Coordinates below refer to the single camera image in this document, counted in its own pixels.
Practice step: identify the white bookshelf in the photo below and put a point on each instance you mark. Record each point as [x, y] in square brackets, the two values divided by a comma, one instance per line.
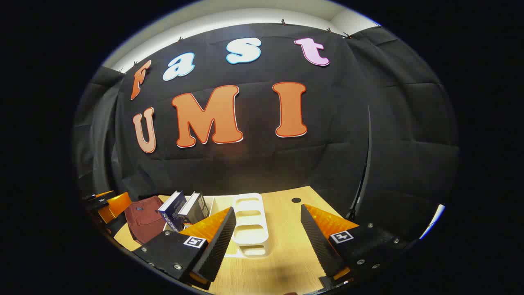
[249, 229]

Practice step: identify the black backdrop cloth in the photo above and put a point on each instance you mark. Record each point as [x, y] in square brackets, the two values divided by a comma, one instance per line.
[262, 164]

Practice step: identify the blue cover book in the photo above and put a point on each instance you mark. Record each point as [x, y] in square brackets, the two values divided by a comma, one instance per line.
[172, 209]

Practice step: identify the portrait cover book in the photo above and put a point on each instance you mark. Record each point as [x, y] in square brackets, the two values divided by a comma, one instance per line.
[195, 209]

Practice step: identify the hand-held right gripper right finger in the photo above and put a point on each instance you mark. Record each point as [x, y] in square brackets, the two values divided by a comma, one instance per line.
[317, 241]

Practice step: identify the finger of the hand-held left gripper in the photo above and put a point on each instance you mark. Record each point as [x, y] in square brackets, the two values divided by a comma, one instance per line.
[98, 200]
[116, 207]

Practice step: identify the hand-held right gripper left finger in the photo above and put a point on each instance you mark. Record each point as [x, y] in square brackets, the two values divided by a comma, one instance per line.
[217, 246]

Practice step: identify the maroon schoolbag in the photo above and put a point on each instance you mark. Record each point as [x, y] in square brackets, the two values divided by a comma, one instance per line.
[143, 219]

